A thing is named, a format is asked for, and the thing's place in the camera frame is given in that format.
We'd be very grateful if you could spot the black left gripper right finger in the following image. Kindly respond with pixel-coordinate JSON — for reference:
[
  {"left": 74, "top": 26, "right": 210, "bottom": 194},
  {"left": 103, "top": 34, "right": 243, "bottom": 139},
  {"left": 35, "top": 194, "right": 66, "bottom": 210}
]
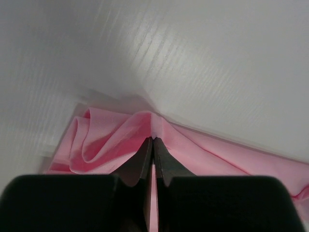
[{"left": 154, "top": 138, "right": 305, "bottom": 232}]

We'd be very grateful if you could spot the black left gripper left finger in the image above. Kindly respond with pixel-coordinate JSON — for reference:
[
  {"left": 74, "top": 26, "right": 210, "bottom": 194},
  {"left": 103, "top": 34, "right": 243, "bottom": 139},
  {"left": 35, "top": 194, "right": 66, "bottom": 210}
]
[{"left": 0, "top": 138, "right": 153, "bottom": 232}]

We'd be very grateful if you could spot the pink t shirt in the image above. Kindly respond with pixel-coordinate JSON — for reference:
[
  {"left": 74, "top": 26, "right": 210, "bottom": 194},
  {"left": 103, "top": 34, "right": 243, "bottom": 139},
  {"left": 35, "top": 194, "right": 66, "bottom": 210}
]
[{"left": 47, "top": 108, "right": 309, "bottom": 231}]

